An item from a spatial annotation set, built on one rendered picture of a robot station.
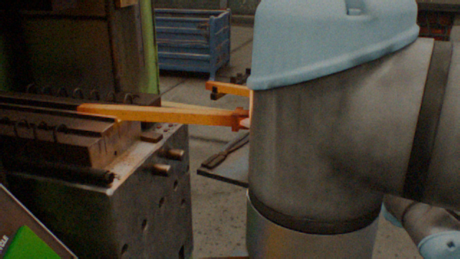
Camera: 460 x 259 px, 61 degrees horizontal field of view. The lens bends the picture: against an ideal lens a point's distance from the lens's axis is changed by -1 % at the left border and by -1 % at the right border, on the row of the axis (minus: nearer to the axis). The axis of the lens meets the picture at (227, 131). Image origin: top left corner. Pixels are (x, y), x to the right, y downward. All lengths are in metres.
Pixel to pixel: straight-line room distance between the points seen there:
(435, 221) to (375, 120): 0.51
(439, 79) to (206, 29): 4.27
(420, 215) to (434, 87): 0.53
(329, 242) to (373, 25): 0.10
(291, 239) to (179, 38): 4.38
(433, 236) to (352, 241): 0.45
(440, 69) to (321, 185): 0.07
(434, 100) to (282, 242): 0.10
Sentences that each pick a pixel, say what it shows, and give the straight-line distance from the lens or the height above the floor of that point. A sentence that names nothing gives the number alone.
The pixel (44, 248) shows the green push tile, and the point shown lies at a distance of 0.48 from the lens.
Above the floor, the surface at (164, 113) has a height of 1.02.
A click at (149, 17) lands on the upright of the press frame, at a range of 1.28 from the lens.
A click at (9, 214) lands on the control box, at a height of 1.05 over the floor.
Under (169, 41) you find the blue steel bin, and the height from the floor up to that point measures 0.43.
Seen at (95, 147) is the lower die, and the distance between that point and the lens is 0.80.
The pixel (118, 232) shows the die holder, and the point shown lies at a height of 0.82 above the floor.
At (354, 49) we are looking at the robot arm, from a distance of 0.17.
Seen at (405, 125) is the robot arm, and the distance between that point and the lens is 0.17.
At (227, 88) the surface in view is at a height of 0.94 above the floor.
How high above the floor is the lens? 1.30
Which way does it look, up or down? 24 degrees down
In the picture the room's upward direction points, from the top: straight up
